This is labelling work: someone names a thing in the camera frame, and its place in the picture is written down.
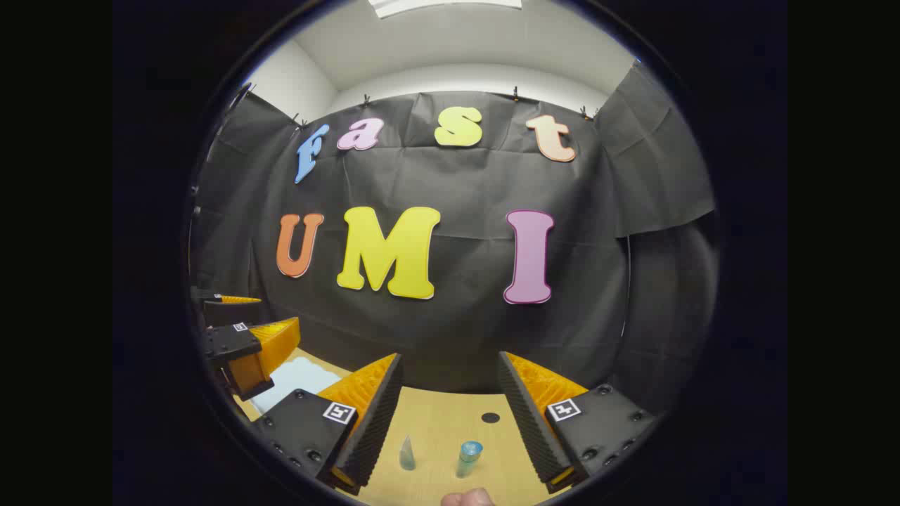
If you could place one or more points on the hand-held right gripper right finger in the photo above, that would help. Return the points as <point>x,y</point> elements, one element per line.
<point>527,422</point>

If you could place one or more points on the black backdrop cloth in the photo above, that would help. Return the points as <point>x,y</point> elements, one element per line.
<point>457,183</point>

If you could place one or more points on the blue capped green bottle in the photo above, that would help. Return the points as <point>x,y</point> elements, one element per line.
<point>467,460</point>

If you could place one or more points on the small light blue suitcase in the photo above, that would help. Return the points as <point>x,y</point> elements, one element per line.
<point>295,376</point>

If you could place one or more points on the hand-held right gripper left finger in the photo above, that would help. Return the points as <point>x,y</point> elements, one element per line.
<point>376,429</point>

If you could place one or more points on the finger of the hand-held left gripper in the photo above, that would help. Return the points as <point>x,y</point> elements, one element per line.
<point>211,299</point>
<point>228,343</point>

